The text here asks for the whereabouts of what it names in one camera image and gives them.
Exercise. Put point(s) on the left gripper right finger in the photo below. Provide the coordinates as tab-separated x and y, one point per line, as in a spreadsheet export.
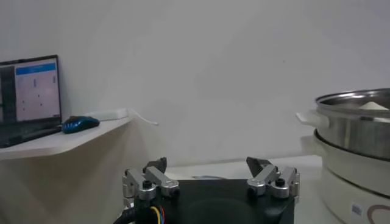
268	178

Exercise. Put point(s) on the cream electric pot base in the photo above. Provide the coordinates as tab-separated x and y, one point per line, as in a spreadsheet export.
344	182

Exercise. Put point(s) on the white side desk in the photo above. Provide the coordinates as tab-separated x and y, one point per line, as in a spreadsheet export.
61	143

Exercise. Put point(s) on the blue computer mouse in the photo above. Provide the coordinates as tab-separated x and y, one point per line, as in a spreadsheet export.
79	124

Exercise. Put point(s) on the black laptop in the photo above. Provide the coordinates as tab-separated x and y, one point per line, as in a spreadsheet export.
33	91

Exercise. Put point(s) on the stainless steel steamer basket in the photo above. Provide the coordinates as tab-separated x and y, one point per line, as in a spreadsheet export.
350	137

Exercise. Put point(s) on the white steamed baozi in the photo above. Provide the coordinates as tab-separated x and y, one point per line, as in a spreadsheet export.
373	106

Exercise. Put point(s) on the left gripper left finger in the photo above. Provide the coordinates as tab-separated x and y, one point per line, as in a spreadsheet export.
158	179

